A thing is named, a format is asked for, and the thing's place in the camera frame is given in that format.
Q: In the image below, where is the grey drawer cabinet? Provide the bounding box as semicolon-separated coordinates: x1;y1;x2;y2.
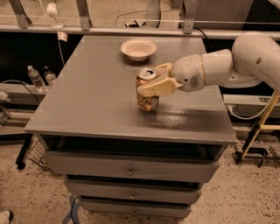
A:
25;36;236;209

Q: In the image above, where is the middle grey drawer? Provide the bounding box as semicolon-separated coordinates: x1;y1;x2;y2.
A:
65;179;202;204

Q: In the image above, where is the wire mesh basket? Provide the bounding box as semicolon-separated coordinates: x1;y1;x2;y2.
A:
27;141;50;171

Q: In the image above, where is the white shoe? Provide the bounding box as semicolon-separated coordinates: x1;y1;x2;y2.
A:
0;210;13;224

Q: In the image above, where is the top grey drawer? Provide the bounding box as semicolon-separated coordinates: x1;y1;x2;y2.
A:
43;151;219;183

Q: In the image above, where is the white paper bowl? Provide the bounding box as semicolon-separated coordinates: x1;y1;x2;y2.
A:
121;38;157;61

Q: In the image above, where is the white desk lamp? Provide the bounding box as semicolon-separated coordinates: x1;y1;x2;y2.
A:
46;3;64;30

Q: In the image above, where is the bottom grey drawer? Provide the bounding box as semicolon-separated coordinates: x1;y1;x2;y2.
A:
79;199;191;218

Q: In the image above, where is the clear water bottle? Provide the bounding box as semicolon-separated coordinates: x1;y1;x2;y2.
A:
43;66;56;87
27;66;46;93

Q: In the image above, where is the clear water bottle right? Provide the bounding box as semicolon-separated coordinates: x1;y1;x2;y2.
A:
43;66;56;87

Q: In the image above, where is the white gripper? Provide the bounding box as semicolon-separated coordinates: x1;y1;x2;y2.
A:
137;54;204;97

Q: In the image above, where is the yellow black stand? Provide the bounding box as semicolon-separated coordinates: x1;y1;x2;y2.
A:
234;93;280;168

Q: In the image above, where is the clear water bottle left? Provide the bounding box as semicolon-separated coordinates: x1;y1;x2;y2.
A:
27;66;46;93

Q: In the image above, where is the orange soda can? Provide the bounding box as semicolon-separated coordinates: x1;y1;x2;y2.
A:
136;67;159;112

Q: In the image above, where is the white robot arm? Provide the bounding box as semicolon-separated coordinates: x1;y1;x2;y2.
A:
137;31;280;96

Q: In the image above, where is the grey drawer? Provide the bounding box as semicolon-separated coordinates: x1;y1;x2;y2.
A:
65;179;202;204
79;199;191;218
43;151;219;183

